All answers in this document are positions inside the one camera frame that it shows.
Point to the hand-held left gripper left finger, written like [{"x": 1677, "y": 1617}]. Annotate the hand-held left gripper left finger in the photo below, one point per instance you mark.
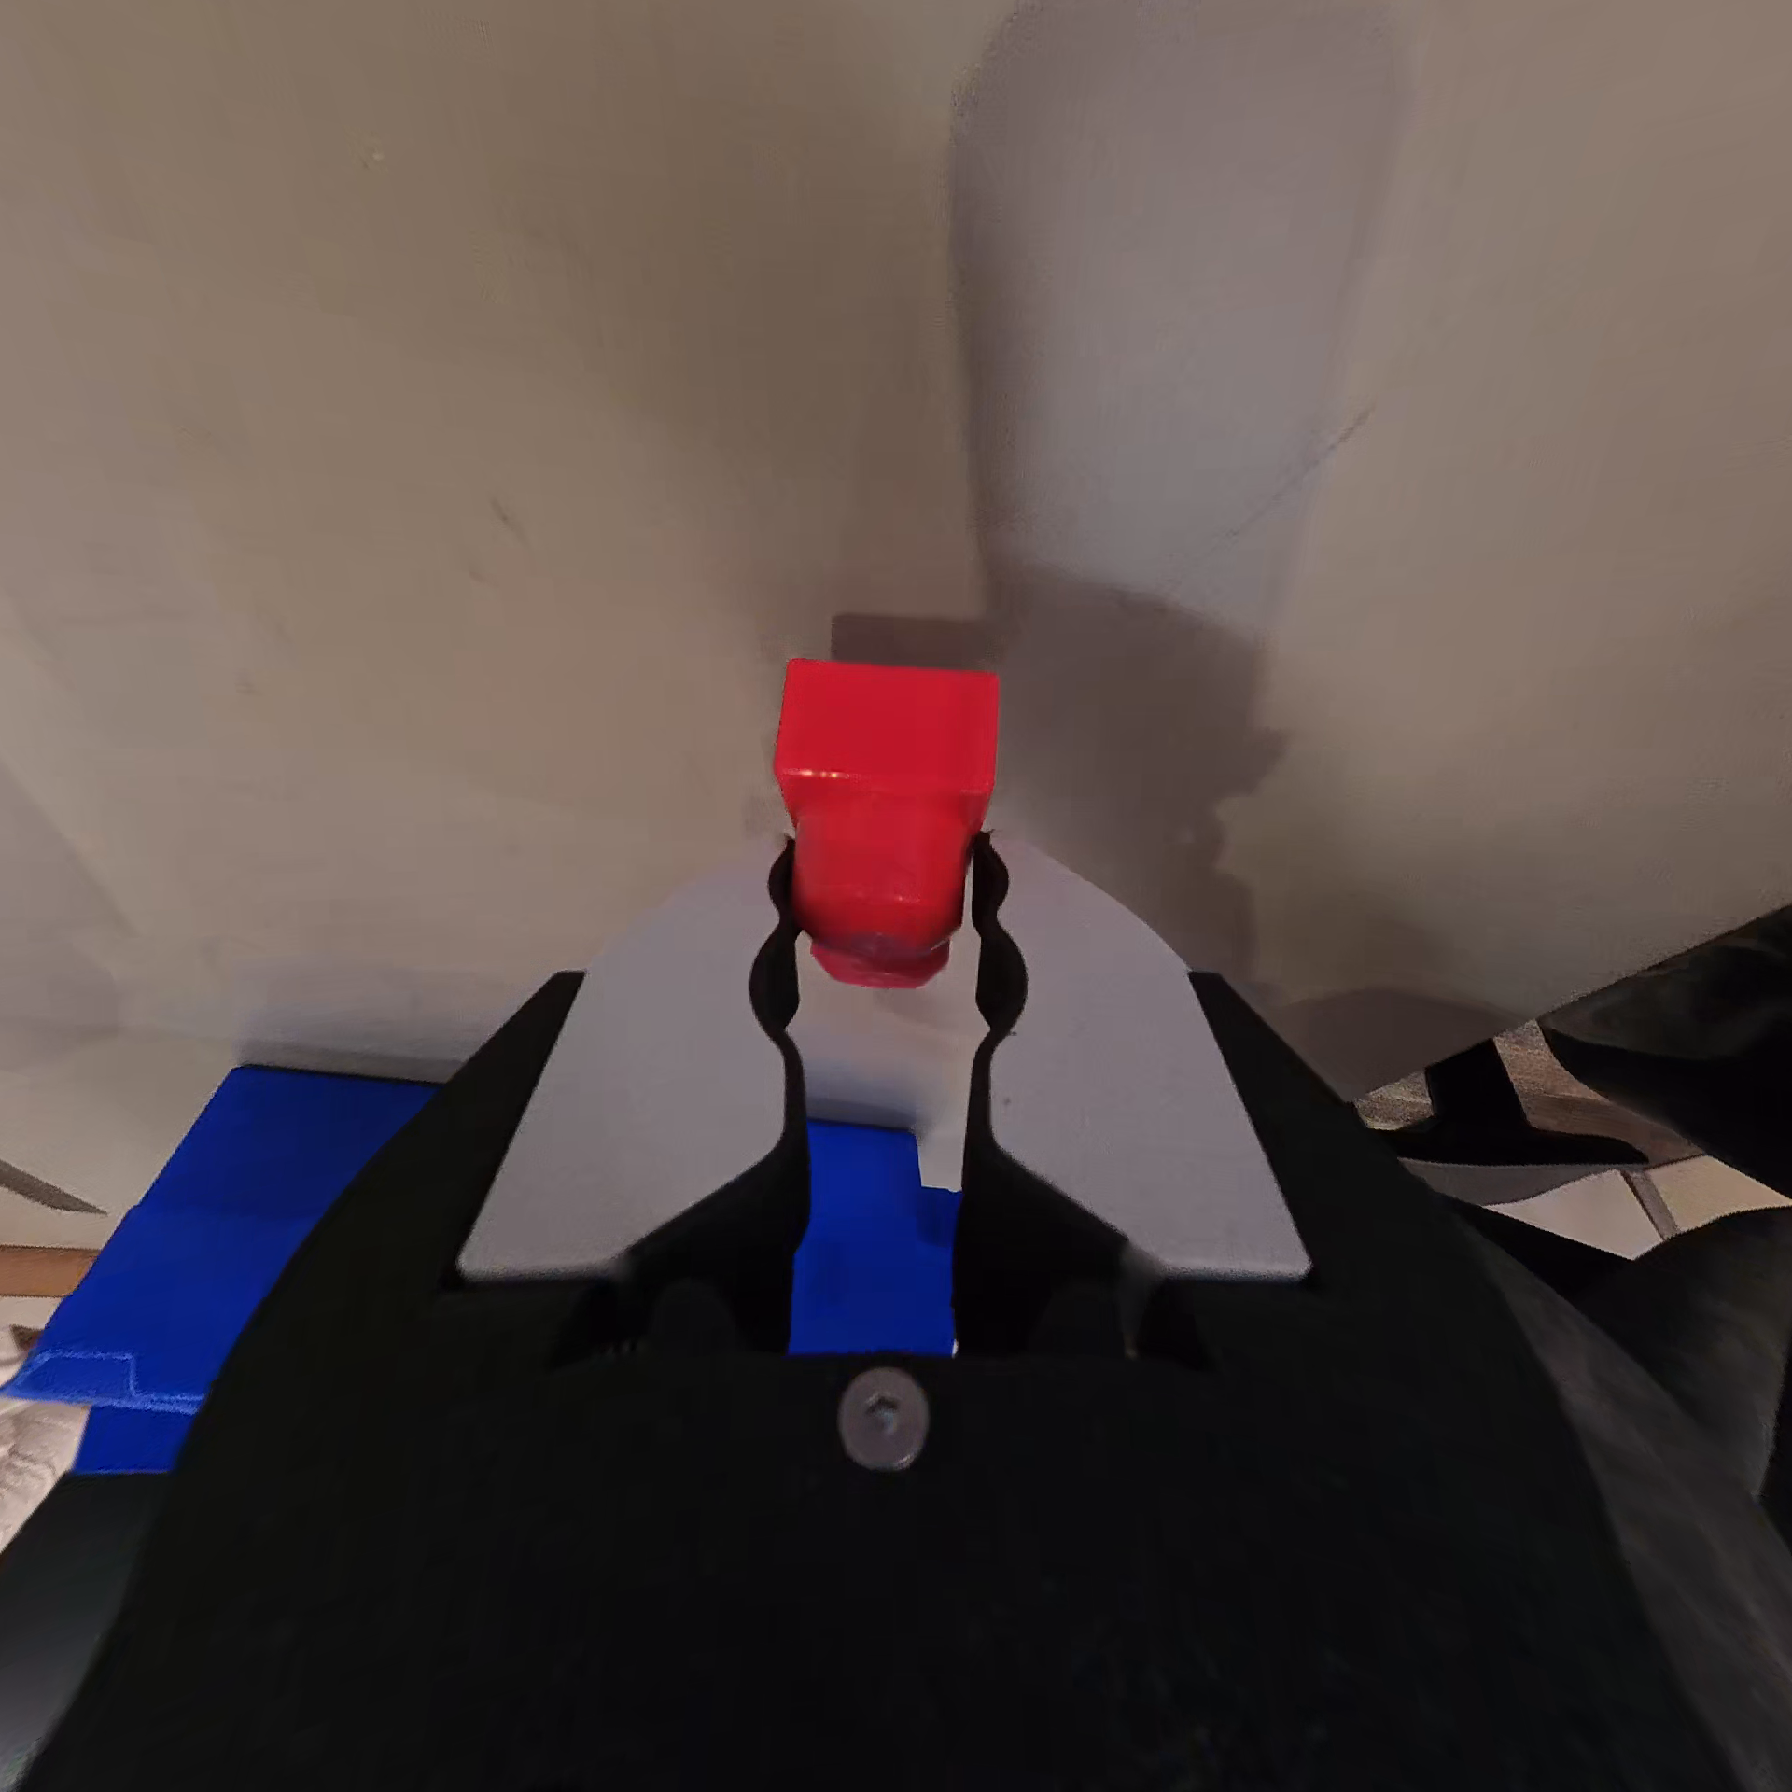
[{"x": 629, "y": 1093}]

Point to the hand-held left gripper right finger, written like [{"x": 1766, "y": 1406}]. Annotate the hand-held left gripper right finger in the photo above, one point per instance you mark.
[{"x": 1148, "y": 1093}]

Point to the red two-stud toy block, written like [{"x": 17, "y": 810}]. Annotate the red two-stud toy block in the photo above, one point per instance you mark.
[{"x": 881, "y": 756}]

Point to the blue divided plastic bin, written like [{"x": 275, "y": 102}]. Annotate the blue divided plastic bin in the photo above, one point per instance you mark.
[{"x": 209, "y": 1258}]

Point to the grey desk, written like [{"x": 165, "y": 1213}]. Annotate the grey desk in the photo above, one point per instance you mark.
[{"x": 421, "y": 421}]

